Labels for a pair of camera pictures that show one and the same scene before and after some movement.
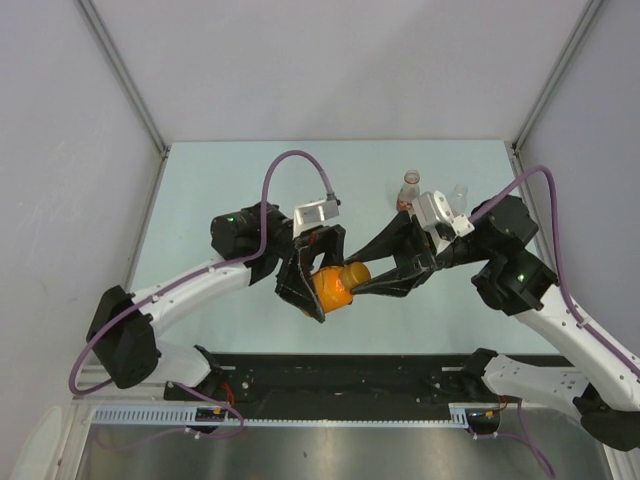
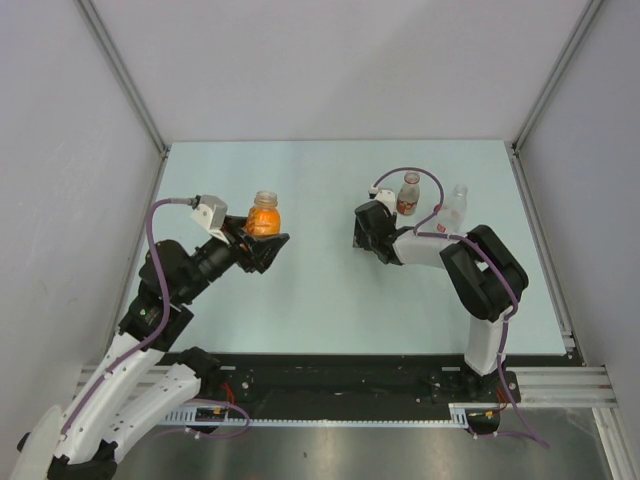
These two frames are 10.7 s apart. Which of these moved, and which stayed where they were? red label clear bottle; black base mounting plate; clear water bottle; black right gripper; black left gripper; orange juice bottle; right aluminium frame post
Moved: orange juice bottle; black right gripper; black left gripper
Stayed: black base mounting plate; red label clear bottle; right aluminium frame post; clear water bottle
